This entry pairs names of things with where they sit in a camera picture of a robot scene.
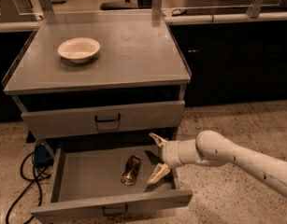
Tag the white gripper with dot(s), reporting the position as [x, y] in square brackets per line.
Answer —
[170, 153]

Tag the orange soda can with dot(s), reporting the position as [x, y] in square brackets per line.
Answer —
[131, 171]

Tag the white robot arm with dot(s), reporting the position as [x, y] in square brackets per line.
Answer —
[210, 148]

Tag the grey drawer cabinet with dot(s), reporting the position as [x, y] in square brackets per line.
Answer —
[138, 62]

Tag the open lower grey drawer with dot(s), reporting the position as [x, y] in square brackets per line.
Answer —
[87, 177]

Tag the closed upper grey drawer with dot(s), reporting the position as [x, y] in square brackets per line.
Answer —
[80, 121]

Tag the dark low cabinet right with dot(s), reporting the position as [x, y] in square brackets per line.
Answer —
[234, 62]

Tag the blue power box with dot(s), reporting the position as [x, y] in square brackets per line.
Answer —
[41, 157]

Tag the white bowl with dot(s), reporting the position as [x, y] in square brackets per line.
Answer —
[79, 50]

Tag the black upper drawer handle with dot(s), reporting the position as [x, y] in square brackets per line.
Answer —
[99, 119]

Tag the black drawer handle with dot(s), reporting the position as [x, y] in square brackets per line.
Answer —
[99, 119]
[114, 210]

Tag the black lower drawer handle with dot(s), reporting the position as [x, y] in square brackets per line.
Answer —
[114, 210]

